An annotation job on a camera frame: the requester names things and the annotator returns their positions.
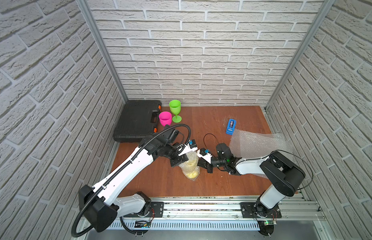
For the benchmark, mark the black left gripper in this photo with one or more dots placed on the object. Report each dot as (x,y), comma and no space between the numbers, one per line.
(177,159)

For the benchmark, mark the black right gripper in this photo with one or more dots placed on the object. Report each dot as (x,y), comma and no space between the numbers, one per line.
(206,165)

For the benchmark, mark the pink plastic wine glass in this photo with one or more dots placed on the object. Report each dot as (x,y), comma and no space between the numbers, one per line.
(165,118)

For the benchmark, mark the yellow plastic wine glass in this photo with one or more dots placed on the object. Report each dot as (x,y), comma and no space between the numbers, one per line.
(190,168)

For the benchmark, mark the blue tape dispenser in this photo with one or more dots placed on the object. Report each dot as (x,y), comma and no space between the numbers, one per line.
(231,127)

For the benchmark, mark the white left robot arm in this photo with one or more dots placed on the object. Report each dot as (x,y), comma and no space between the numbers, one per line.
(99,206)

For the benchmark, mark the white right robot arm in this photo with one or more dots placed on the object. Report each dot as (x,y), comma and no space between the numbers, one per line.
(284,175)

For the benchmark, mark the green plastic wine glass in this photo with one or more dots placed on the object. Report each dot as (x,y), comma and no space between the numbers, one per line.
(175,108)

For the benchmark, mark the black plastic tool case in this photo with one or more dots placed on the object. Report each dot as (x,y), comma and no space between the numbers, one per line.
(138,119)

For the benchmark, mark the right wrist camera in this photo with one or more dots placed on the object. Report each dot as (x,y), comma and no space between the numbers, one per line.
(205,155)

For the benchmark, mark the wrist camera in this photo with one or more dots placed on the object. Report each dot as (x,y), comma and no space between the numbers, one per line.
(205,155)
(190,146)

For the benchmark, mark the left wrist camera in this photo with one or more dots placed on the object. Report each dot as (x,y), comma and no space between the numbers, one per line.
(190,146)

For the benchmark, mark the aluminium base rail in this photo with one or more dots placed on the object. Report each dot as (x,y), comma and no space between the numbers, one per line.
(292,216)

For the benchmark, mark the left aluminium corner post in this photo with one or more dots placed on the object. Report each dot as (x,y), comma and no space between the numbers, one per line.
(92,24)

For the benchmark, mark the aluminium corner post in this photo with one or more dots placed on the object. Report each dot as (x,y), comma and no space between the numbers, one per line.
(92,24)
(318,20)

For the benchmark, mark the right aluminium corner post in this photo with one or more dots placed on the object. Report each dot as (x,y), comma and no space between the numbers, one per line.
(318,20)

